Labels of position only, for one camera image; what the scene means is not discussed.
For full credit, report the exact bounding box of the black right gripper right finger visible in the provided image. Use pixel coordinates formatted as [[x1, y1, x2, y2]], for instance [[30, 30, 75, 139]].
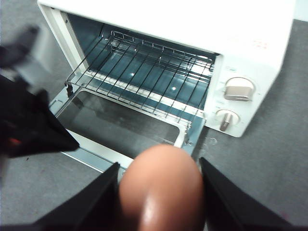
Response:
[[199, 156, 304, 231]]

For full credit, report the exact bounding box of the glass oven door with handle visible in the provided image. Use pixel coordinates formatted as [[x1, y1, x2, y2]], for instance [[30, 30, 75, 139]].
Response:
[[49, 85, 208, 174]]

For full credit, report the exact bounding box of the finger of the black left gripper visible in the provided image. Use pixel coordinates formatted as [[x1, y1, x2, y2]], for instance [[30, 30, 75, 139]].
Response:
[[0, 25, 40, 70], [0, 75, 80, 159]]

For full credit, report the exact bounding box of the metal wire oven rack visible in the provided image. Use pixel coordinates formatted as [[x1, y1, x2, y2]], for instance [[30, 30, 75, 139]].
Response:
[[64, 30, 217, 126]]

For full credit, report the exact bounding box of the beige oven knob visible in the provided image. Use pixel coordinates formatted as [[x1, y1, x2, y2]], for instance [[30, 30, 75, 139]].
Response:
[[223, 76, 257, 102], [215, 109, 242, 132]]

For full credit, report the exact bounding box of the cream Toshiba toaster oven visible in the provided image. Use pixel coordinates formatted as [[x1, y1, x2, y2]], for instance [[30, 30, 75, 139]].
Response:
[[37, 0, 297, 174]]

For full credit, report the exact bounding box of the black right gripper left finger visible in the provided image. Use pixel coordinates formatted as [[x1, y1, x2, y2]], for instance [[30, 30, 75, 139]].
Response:
[[0, 162, 124, 231]]

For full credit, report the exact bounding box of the brown egg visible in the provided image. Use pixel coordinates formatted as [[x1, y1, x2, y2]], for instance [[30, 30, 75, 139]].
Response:
[[118, 143, 208, 231]]

